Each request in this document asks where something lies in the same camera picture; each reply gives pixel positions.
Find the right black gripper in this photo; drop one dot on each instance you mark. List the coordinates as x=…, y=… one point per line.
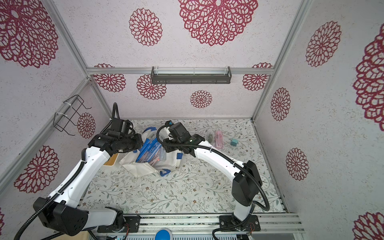
x=168, y=145

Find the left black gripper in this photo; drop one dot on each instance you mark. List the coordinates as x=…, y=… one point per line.
x=139, y=142

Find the white canvas bag blue handles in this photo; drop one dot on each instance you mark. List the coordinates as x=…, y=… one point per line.
x=163, y=163

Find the pink clear stationery case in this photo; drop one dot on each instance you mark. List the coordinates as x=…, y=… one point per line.
x=219, y=139

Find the blue stationery case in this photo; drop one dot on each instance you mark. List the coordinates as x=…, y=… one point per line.
x=148, y=151

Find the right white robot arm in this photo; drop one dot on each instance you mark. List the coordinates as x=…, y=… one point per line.
x=247, y=188

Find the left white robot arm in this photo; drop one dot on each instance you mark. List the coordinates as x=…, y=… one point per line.
x=60, y=211

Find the white box wooden lid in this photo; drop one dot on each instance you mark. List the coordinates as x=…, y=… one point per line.
x=111, y=162

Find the small teal cube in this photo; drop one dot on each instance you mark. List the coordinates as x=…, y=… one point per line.
x=234, y=142

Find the blue round button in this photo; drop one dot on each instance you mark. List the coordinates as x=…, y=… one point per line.
x=163, y=234

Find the black wire wall rack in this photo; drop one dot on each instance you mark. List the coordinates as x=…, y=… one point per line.
x=62, y=119

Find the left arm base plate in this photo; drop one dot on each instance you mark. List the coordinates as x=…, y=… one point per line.
x=131, y=224

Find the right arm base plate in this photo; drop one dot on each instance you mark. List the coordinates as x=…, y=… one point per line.
x=231, y=223

